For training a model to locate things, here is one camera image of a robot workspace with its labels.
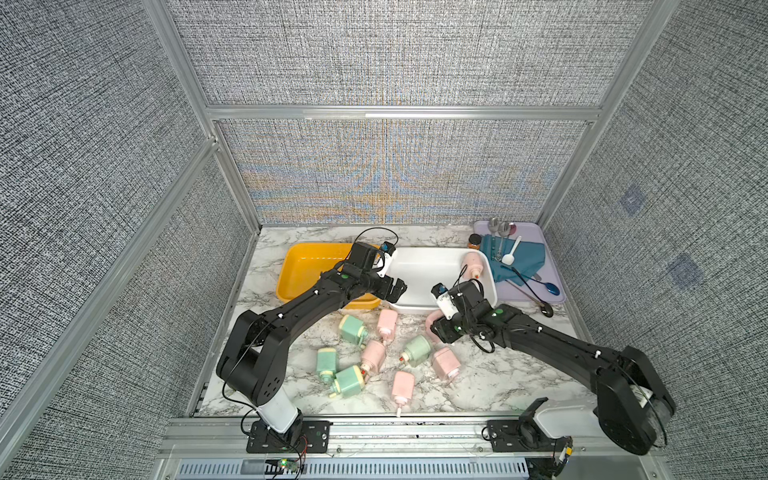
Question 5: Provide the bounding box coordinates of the pink sharpener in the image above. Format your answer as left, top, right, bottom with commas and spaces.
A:
462, 250, 485, 280
360, 340, 386, 377
425, 310, 443, 344
377, 309, 399, 345
432, 347, 461, 382
391, 371, 415, 417

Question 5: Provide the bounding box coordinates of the white storage box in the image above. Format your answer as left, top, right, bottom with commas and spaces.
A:
384, 247, 498, 315

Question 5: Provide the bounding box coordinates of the yellow storage box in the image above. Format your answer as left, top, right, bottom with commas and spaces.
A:
276, 242, 352, 303

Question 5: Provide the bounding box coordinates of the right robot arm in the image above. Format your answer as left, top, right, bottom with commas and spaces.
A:
430, 292, 676, 455

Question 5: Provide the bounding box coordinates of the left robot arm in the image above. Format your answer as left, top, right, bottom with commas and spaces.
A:
216, 270, 407, 435

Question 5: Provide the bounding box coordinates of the green sharpener upper left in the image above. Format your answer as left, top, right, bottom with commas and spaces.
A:
338, 315, 368, 347

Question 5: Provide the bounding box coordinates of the white plastic spoon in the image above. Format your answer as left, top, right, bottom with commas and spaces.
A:
501, 236, 522, 266

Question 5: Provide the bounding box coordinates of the green sharpener centre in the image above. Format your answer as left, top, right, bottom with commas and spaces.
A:
399, 335, 432, 367

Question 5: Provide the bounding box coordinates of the orange spice jar black lid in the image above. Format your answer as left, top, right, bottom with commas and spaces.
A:
467, 233, 482, 250

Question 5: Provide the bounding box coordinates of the black spoon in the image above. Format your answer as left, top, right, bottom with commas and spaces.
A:
512, 268, 554, 318

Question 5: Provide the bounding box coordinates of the lavender tray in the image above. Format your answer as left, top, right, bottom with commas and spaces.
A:
473, 221, 566, 305

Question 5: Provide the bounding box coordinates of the teal cloth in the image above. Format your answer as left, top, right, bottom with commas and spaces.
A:
480, 235, 546, 286

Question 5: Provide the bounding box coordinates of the blue spoon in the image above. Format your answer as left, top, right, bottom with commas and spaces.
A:
531, 275, 561, 296

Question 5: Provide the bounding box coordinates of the iridescent spoon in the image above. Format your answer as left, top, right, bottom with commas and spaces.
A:
498, 222, 516, 238

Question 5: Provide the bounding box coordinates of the silver ornate spoon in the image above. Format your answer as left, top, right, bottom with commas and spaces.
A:
487, 217, 500, 252

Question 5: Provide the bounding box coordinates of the pink sharpener front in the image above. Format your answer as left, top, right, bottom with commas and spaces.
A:
391, 371, 415, 417

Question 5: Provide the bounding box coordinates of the green sharpener front yellow cap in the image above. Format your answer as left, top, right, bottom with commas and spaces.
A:
329, 365, 365, 398

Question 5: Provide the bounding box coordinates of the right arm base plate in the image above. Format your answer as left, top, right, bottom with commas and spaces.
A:
481, 418, 529, 453

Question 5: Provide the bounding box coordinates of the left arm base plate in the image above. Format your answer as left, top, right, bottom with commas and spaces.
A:
246, 417, 331, 454

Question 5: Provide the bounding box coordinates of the aluminium front rail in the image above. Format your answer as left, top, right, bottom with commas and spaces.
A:
157, 413, 607, 480

